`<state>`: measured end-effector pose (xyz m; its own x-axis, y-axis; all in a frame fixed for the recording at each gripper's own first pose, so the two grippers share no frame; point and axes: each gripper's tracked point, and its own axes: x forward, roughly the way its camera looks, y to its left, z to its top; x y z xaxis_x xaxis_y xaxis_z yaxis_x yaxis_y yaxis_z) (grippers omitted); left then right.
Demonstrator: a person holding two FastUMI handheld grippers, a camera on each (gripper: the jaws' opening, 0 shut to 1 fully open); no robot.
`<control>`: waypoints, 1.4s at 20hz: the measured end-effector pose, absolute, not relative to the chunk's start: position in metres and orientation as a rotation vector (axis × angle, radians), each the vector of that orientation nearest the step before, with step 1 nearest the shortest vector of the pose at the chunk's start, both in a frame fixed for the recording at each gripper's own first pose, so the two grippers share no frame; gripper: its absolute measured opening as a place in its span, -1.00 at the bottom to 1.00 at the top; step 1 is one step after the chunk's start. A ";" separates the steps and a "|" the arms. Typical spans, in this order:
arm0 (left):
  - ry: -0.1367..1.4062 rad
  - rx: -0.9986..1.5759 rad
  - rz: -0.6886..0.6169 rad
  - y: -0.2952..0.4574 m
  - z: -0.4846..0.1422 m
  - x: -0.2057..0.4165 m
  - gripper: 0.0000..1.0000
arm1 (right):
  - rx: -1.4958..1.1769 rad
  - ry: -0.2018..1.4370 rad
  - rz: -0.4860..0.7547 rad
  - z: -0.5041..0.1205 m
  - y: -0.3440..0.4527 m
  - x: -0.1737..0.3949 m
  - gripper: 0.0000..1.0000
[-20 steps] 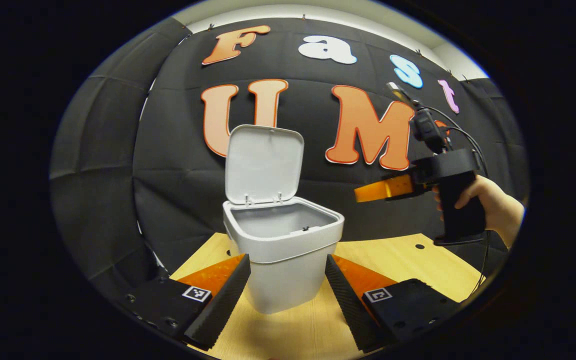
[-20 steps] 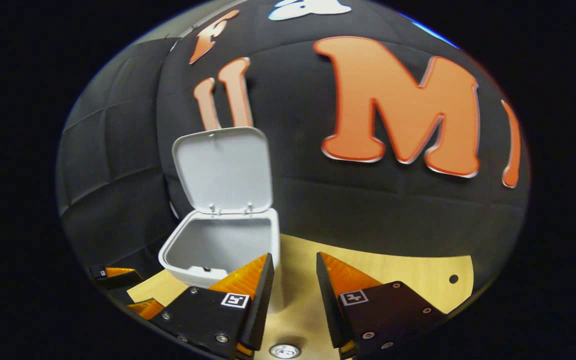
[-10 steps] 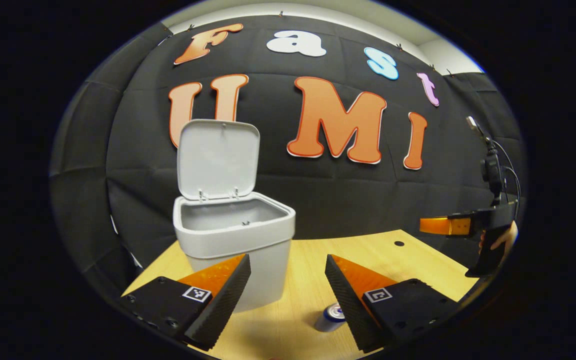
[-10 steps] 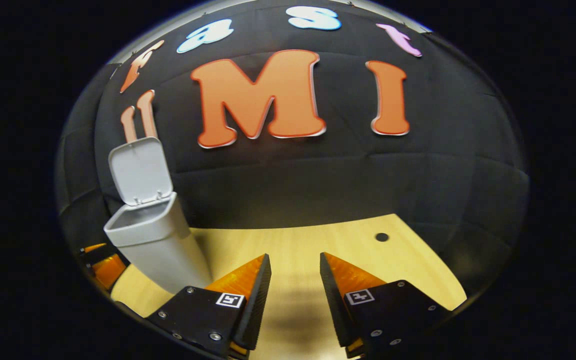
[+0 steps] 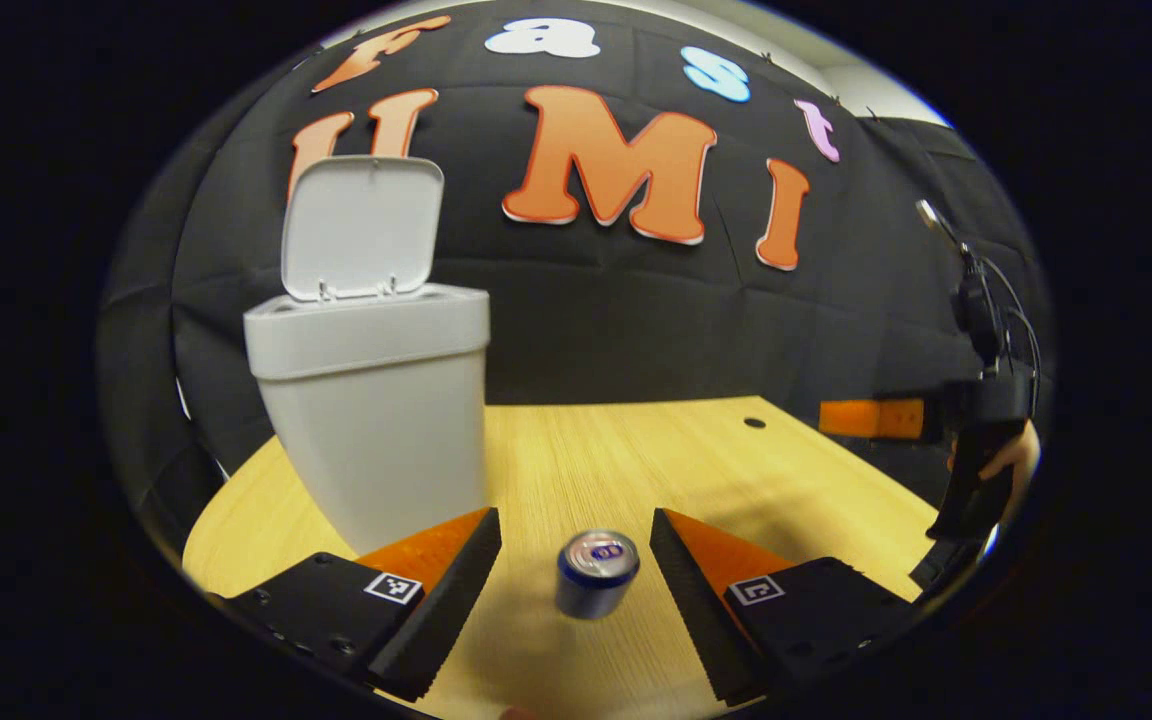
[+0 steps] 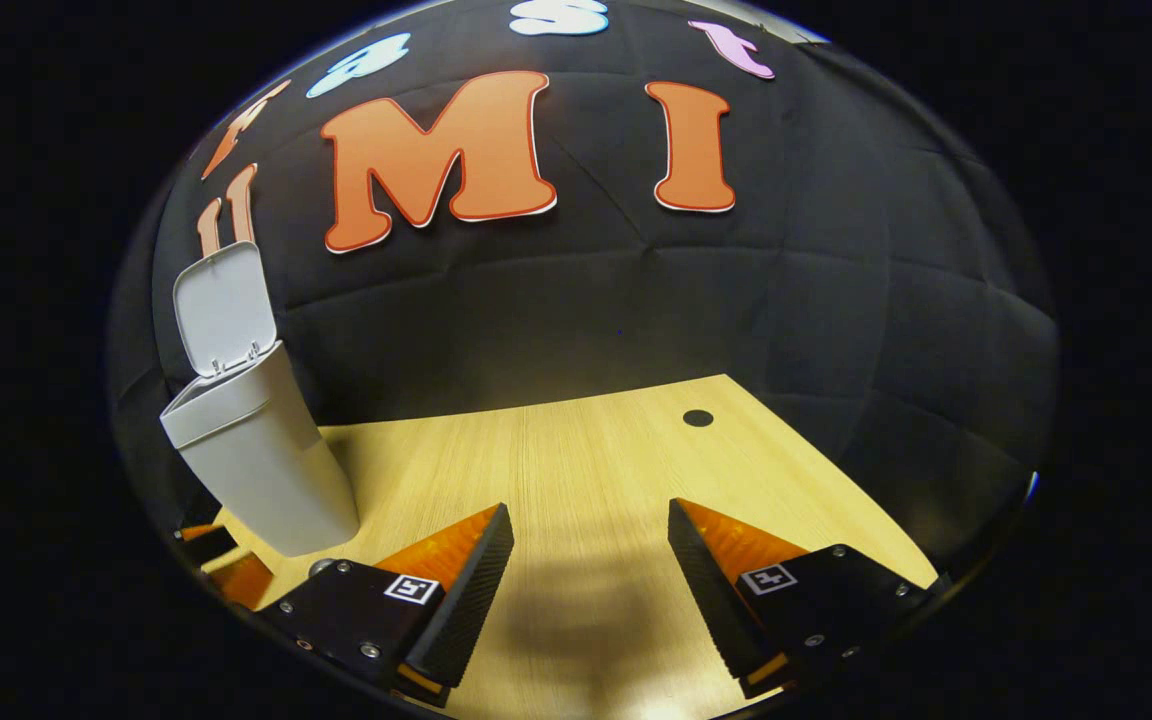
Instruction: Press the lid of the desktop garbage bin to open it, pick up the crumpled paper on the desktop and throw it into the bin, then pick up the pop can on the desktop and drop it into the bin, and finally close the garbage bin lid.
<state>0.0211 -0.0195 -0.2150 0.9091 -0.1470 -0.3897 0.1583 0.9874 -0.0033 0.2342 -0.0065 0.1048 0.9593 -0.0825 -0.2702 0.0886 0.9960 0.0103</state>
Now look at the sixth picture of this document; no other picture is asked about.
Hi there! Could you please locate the wooden desktop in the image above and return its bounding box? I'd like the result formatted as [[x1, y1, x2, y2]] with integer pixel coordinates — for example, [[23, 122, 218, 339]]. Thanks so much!
[[201, 374, 939, 720]]

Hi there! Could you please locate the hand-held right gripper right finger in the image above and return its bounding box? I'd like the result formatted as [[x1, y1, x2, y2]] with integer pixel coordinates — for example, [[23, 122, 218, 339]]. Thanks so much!
[[668, 498, 939, 699]]

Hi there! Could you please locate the black backdrop cloth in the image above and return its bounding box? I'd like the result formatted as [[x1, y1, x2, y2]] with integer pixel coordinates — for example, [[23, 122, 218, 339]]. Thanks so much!
[[106, 0, 1062, 586]]

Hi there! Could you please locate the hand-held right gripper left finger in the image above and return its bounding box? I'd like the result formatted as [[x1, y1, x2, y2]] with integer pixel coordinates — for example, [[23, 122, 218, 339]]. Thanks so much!
[[266, 503, 516, 707]]

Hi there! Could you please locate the white desktop garbage bin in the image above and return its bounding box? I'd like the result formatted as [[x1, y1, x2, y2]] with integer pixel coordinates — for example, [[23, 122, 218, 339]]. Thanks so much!
[[160, 240, 361, 558]]

